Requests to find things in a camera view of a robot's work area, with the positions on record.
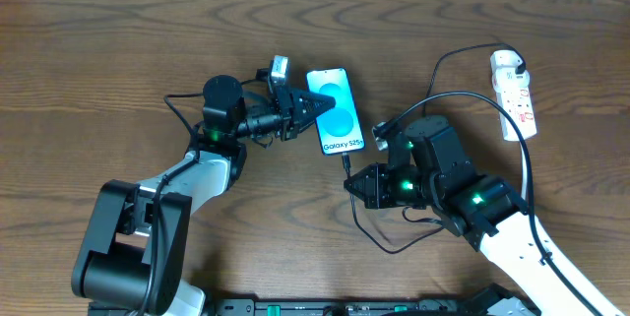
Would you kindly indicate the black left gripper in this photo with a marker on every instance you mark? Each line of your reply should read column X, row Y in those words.
column 286, row 113

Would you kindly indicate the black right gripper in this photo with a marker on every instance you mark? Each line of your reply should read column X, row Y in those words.
column 379, row 186

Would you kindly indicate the blue Galaxy smartphone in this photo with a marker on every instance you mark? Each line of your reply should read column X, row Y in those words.
column 339, row 128

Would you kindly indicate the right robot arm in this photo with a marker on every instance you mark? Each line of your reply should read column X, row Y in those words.
column 428, row 168

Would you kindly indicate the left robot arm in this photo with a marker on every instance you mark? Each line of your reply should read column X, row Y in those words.
column 131, row 258

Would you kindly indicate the white USB charger adapter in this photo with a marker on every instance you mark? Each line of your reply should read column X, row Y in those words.
column 509, row 71

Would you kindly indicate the white power strip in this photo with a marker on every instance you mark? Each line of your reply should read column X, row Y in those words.
column 518, row 104

